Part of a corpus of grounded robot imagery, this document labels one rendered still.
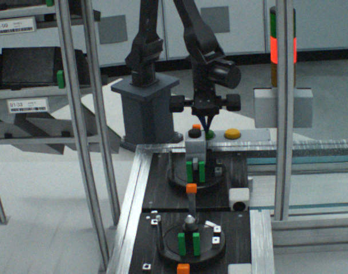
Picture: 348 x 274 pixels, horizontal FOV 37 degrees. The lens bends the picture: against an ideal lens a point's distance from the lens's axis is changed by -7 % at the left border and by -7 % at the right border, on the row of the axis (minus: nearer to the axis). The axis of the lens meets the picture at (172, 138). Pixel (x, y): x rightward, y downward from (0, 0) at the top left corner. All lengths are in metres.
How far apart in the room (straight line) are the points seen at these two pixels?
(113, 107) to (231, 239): 0.95
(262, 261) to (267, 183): 0.34
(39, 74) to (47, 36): 3.28
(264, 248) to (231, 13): 3.32
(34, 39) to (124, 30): 0.73
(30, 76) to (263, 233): 0.58
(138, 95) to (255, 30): 2.91
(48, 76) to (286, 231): 0.60
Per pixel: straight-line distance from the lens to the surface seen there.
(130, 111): 1.61
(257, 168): 1.42
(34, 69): 1.08
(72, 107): 1.02
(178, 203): 1.24
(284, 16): 0.99
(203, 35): 1.37
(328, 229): 1.23
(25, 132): 1.27
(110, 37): 4.30
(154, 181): 1.32
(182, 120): 1.82
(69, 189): 1.54
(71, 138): 1.26
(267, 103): 1.08
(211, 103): 1.38
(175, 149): 1.46
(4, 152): 1.81
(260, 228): 1.19
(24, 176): 1.65
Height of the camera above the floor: 1.70
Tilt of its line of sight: 29 degrees down
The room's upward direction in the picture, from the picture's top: 5 degrees counter-clockwise
